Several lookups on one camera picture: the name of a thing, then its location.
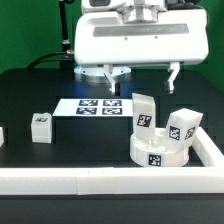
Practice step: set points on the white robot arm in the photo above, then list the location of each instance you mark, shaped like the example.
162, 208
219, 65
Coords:
131, 11

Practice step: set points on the white round stool seat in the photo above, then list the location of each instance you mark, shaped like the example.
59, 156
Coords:
154, 154

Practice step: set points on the white sheet with markers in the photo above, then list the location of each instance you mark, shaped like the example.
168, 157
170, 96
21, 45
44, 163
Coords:
94, 108

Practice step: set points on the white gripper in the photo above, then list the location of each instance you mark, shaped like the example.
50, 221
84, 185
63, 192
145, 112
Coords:
178, 36

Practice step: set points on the white part at left edge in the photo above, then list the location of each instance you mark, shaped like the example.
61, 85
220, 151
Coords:
1, 137

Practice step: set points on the white front fence bar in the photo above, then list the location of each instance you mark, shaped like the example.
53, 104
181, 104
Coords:
89, 181

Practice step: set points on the white right fence bar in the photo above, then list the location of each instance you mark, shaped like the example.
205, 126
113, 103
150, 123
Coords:
208, 153

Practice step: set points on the white fence bar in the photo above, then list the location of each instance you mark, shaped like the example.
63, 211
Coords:
208, 153
89, 181

